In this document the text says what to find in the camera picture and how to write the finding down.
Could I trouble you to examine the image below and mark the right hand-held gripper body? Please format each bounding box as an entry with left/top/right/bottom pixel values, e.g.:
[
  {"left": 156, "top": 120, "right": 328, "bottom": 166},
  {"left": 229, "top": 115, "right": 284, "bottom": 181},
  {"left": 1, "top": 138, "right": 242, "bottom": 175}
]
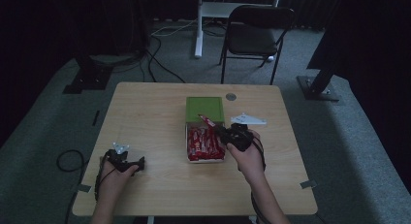
[{"left": 222, "top": 112, "right": 268, "bottom": 152}]

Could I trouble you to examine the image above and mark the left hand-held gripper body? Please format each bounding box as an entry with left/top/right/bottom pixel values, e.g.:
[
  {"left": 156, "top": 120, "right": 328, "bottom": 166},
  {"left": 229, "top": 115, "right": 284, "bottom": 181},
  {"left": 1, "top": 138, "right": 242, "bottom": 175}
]
[{"left": 105, "top": 142, "right": 141, "bottom": 174}]

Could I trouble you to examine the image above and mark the pile of red snacks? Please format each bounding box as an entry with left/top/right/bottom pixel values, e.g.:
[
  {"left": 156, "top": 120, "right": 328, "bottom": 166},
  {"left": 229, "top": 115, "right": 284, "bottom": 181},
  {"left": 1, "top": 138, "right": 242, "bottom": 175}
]
[{"left": 187, "top": 126, "right": 226, "bottom": 162}]

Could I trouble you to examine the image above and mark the red snack packet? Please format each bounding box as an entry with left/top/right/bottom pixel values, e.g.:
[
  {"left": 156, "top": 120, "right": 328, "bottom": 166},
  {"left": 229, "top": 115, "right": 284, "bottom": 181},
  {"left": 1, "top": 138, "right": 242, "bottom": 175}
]
[{"left": 197, "top": 113, "right": 218, "bottom": 129}]

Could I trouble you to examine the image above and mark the white cardboard box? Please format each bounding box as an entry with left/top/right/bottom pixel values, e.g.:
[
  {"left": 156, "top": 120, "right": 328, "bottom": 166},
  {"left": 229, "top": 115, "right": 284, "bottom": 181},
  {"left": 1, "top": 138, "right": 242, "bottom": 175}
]
[{"left": 184, "top": 121, "right": 227, "bottom": 164}]

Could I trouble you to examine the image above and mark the person's left hand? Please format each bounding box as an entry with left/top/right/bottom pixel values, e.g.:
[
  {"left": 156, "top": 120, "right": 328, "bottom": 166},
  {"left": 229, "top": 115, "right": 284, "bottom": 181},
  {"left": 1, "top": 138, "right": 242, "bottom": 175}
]
[{"left": 98, "top": 159, "right": 140, "bottom": 201}]

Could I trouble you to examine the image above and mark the person's right hand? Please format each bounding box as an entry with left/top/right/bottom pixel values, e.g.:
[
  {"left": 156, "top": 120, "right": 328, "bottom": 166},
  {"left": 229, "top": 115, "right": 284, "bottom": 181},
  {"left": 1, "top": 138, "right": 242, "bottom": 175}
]
[{"left": 226, "top": 129, "right": 267, "bottom": 181}]

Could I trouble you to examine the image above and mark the green box lid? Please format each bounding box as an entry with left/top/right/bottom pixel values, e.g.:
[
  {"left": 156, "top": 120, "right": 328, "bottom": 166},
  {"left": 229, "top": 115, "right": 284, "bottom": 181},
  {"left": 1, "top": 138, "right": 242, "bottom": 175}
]
[{"left": 185, "top": 96, "right": 226, "bottom": 124}]

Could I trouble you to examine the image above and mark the black stand base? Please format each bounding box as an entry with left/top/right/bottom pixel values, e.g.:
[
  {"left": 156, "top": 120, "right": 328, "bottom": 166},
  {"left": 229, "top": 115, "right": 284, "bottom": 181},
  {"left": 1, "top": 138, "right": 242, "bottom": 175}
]
[{"left": 62, "top": 54, "right": 114, "bottom": 96}]

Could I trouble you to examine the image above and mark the black folding chair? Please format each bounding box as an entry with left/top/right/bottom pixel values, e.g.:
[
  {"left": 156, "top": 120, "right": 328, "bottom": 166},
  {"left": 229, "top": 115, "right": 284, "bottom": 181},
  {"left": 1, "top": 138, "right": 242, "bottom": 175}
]
[{"left": 218, "top": 4, "right": 297, "bottom": 86}]

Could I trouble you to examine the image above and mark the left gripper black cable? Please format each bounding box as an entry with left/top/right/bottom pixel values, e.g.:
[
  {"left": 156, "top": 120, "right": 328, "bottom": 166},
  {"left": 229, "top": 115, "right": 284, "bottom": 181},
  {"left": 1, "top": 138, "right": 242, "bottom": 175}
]
[{"left": 93, "top": 155, "right": 113, "bottom": 203}]

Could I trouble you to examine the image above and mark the black looped cable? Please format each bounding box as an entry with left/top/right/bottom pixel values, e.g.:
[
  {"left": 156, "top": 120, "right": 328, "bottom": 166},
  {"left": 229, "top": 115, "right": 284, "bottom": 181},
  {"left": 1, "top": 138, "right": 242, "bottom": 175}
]
[{"left": 56, "top": 148, "right": 86, "bottom": 174}]

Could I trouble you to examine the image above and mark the black floor cable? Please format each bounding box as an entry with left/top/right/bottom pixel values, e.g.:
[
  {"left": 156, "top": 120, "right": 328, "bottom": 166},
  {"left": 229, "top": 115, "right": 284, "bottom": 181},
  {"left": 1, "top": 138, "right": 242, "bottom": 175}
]
[{"left": 138, "top": 35, "right": 187, "bottom": 84}]

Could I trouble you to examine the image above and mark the metal stand with base plate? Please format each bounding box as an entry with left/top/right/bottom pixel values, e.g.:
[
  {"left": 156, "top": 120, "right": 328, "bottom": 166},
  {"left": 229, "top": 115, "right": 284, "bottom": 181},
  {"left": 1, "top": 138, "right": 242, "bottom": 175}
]
[{"left": 296, "top": 19, "right": 347, "bottom": 103}]

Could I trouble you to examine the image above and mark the white cable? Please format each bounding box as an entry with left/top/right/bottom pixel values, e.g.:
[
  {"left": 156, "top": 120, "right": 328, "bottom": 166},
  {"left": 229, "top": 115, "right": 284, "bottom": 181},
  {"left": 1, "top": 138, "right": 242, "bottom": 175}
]
[{"left": 150, "top": 19, "right": 199, "bottom": 38}]

